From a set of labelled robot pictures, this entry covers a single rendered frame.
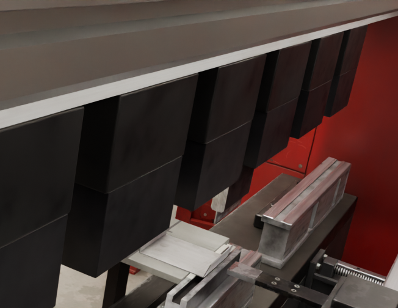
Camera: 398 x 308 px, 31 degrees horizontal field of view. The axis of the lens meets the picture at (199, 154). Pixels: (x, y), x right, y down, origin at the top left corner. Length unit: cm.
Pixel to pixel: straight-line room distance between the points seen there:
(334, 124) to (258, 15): 170
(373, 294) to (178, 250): 29
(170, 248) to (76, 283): 191
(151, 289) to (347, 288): 36
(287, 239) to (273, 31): 121
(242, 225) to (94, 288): 150
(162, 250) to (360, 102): 90
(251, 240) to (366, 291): 50
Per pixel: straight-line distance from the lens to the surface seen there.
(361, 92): 184
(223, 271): 109
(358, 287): 105
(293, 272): 141
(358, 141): 187
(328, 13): 25
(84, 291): 295
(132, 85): 58
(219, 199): 100
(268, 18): 19
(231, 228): 153
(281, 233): 139
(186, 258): 108
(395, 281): 122
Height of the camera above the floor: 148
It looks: 18 degrees down
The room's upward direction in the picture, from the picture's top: 11 degrees clockwise
